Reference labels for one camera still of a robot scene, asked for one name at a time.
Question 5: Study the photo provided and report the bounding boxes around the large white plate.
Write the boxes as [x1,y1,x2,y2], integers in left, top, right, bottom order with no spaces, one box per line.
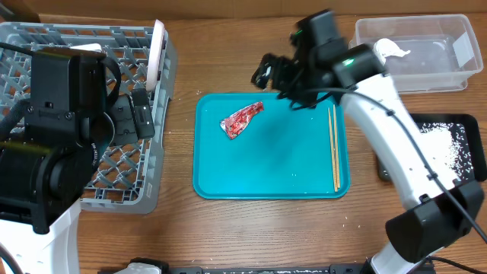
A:
[145,20,165,92]

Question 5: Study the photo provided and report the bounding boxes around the clear plastic container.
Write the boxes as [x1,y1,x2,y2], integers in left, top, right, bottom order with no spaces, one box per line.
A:
[349,14,484,94]

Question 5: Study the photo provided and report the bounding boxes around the white tissue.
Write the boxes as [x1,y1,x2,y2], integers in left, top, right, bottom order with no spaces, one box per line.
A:
[373,38,411,65]

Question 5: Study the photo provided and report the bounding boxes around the red snack wrapper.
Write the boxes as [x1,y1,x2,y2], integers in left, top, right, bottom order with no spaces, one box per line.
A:
[220,101,264,140]

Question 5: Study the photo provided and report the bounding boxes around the pile of white rice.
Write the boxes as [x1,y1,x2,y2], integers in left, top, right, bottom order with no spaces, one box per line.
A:
[418,123,474,181]

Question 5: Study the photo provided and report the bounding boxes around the left wooden chopstick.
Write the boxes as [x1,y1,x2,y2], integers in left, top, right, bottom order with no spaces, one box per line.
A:
[328,109,338,193]

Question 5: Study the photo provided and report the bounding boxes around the black plastic tray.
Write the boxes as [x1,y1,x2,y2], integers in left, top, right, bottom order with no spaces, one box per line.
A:
[376,112,487,183]

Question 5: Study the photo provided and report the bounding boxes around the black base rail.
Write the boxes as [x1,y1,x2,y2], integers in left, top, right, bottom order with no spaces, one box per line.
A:
[163,263,363,274]

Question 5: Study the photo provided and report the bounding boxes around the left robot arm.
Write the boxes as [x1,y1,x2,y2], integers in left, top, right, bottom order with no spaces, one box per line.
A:
[1,47,154,273]

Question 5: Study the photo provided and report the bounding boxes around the grey dishwasher rack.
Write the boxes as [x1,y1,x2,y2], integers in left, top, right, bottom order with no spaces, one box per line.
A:
[1,22,178,214]

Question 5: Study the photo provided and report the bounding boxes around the teal plastic tray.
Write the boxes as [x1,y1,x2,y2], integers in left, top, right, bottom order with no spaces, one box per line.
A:
[193,93,351,199]

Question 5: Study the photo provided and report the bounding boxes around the wooden chopstick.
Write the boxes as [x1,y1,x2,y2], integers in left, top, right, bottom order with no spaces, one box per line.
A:
[328,109,338,193]
[331,105,341,190]

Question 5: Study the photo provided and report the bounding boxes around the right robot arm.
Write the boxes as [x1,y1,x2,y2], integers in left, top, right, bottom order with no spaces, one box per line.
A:
[251,9,485,273]

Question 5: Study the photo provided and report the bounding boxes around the right wooden chopstick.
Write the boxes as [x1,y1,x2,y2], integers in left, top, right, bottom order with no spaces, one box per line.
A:
[331,105,341,190]

